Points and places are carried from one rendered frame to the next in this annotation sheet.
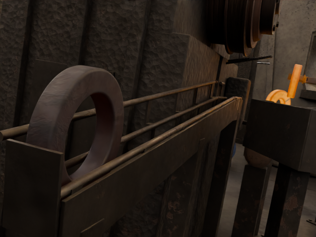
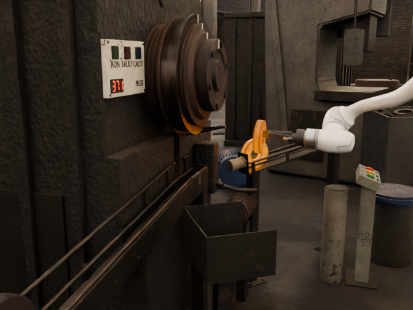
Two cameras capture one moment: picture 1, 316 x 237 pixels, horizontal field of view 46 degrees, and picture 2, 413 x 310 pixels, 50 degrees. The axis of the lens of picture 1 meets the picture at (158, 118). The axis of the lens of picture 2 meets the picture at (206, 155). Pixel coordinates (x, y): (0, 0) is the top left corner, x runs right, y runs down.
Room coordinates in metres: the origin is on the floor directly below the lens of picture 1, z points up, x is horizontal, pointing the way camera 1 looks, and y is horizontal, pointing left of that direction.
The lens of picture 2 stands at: (-0.30, -0.29, 1.19)
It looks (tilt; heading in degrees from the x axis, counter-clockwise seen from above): 12 degrees down; 358
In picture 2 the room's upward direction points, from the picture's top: straight up
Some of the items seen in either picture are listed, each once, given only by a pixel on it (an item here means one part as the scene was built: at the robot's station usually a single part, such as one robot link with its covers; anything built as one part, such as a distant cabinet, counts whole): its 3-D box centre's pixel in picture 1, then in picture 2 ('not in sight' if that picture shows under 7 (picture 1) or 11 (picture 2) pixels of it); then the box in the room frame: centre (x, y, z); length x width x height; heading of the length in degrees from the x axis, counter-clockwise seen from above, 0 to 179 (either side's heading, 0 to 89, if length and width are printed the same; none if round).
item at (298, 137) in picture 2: not in sight; (294, 136); (1.66, -0.74, 0.83); 0.09 x 0.08 x 0.07; 70
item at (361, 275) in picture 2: not in sight; (365, 226); (1.90, -1.20, 0.31); 0.24 x 0.16 x 0.62; 160
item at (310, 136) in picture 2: not in sight; (310, 138); (1.64, -0.81, 0.83); 0.09 x 0.06 x 0.09; 160
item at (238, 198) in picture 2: (251, 191); (239, 244); (1.77, -0.51, 0.27); 0.22 x 0.13 x 0.53; 160
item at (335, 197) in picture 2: not in sight; (333, 234); (1.91, -1.03, 0.26); 0.12 x 0.12 x 0.52
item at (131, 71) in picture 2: not in sight; (125, 67); (1.22, -0.06, 1.15); 0.26 x 0.02 x 0.18; 160
